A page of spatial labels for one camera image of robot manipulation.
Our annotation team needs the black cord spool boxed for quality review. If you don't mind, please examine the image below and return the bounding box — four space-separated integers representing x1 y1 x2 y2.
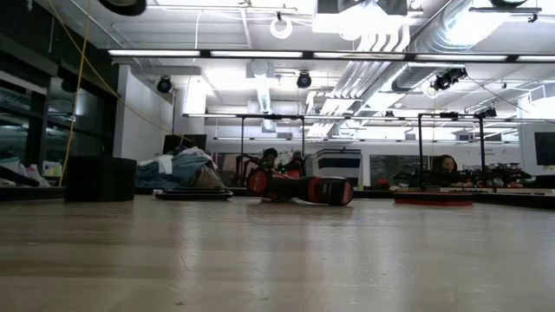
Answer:
98 0 147 17

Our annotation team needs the person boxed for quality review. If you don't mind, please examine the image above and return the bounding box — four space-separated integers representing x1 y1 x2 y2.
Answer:
433 153 460 175
262 146 279 171

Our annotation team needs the white blue cabinet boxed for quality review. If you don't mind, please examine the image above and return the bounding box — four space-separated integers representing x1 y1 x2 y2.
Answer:
311 147 363 188

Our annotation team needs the black display screen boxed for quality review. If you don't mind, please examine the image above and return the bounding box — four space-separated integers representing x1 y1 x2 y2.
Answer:
162 133 208 155

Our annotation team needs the pile of cloths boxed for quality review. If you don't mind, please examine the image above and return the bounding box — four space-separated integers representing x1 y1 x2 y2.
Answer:
136 146 225 190

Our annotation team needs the red square tray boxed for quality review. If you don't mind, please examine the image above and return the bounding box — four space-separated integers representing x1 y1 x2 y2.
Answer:
393 192 474 208

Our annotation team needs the pile of plastic bags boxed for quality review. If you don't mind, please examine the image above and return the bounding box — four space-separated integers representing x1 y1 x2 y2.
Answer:
0 156 51 188

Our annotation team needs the black monitor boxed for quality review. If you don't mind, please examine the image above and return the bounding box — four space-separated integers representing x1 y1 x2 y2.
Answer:
533 132 555 167

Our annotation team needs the black robot station frame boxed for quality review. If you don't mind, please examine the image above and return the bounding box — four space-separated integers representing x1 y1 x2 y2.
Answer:
240 114 305 174
417 111 486 192

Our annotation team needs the red black cordless drill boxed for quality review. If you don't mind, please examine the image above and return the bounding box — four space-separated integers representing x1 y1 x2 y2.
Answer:
245 166 355 207

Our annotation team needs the black aluminium rig frame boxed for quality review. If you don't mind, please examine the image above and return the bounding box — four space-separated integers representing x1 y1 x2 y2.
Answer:
0 48 555 211

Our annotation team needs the white hanging ring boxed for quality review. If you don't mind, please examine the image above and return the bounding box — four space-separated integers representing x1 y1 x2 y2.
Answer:
269 16 294 41

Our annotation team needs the grey duct tape roll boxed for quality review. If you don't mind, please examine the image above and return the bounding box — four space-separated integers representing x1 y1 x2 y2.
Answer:
64 155 138 203

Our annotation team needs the black ceiling camera mount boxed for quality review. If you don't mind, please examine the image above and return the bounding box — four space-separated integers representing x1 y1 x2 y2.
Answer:
433 67 468 92

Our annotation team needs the yellow extension cable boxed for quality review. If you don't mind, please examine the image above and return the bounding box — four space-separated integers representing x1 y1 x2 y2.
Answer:
47 0 192 187

